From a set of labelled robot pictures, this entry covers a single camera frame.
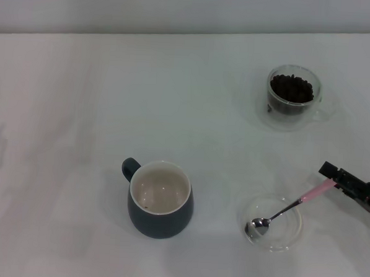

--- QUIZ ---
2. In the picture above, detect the pink handled metal spoon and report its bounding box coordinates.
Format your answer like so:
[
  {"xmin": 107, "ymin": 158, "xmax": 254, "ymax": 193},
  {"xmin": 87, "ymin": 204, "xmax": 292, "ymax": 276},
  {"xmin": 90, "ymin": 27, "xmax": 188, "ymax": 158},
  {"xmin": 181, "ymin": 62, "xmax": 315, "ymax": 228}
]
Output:
[{"xmin": 243, "ymin": 174, "xmax": 337, "ymax": 240}]

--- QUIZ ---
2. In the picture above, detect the small clear glass dish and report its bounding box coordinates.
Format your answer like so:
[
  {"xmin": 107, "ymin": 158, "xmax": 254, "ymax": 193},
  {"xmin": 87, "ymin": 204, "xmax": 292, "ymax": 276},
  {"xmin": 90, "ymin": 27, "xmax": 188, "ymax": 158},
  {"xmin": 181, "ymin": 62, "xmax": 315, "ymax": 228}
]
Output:
[{"xmin": 236, "ymin": 191, "xmax": 306, "ymax": 255}]

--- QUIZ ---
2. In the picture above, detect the dark grey ceramic mug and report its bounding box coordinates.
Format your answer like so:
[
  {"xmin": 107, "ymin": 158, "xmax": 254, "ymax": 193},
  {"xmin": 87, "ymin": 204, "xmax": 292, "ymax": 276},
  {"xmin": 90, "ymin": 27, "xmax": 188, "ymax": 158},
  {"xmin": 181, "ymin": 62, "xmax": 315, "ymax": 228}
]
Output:
[{"xmin": 118, "ymin": 156, "xmax": 198, "ymax": 241}]

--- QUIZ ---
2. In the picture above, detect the pile of coffee beans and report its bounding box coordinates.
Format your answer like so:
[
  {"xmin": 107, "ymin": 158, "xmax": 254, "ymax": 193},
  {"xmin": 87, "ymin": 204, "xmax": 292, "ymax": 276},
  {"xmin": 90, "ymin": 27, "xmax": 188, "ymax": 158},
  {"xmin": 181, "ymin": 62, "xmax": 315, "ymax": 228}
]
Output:
[{"xmin": 268, "ymin": 73, "xmax": 316, "ymax": 117}]

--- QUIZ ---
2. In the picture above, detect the clear glass saucer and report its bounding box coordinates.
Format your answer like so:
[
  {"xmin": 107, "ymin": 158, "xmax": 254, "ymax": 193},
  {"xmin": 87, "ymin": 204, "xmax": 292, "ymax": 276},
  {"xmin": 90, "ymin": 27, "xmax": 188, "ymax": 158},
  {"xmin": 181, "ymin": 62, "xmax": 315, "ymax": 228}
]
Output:
[{"xmin": 252, "ymin": 74, "xmax": 341, "ymax": 135}]

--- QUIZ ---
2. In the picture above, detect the clear double-wall glass cup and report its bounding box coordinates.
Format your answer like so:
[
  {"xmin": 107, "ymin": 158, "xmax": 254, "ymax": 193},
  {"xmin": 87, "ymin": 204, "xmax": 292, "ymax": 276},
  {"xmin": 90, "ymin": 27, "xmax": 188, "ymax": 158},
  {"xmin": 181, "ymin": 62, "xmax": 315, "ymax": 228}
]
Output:
[{"xmin": 264, "ymin": 63, "xmax": 338, "ymax": 124}]

